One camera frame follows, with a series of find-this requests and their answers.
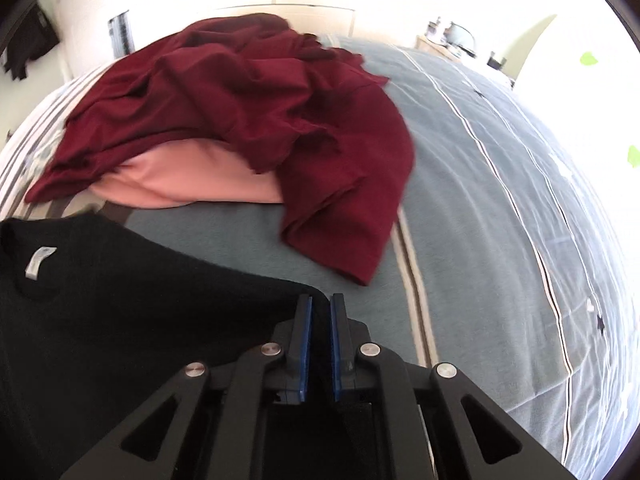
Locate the black striped jacket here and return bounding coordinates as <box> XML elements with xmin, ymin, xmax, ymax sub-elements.
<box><xmin>0</xmin><ymin>2</ymin><xmax>58</xmax><ymax>81</ymax></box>

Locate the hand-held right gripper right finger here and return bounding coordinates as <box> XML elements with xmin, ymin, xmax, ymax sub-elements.
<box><xmin>329</xmin><ymin>292</ymin><xmax>576</xmax><ymax>480</ymax></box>

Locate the silver ribbed suitcase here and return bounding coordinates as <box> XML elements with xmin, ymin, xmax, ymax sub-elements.
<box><xmin>107</xmin><ymin>10</ymin><xmax>133</xmax><ymax>58</ymax></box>

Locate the light wooden nightstand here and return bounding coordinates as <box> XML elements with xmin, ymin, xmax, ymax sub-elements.
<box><xmin>415</xmin><ymin>34</ymin><xmax>513</xmax><ymax>88</ymax></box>

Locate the pink garment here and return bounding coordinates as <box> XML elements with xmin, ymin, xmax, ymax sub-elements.
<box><xmin>90</xmin><ymin>139</ymin><xmax>286</xmax><ymax>209</ymax></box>

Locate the black printed sweatshirt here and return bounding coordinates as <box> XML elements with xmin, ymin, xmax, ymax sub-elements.
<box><xmin>0</xmin><ymin>212</ymin><xmax>331</xmax><ymax>480</ymax></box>

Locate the striped star-print bed sheet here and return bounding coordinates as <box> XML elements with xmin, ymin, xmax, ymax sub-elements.
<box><xmin>0</xmin><ymin>35</ymin><xmax>640</xmax><ymax>480</ymax></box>

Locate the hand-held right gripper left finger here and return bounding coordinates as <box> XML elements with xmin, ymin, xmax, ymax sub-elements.
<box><xmin>60</xmin><ymin>294</ymin><xmax>315</xmax><ymax>480</ymax></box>

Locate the dark red garment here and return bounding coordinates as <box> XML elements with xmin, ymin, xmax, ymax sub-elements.
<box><xmin>24</xmin><ymin>12</ymin><xmax>416</xmax><ymax>287</ymax></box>

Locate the white door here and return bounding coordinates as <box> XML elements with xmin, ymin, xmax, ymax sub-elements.
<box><xmin>57</xmin><ymin>0</ymin><xmax>132</xmax><ymax>78</ymax></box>

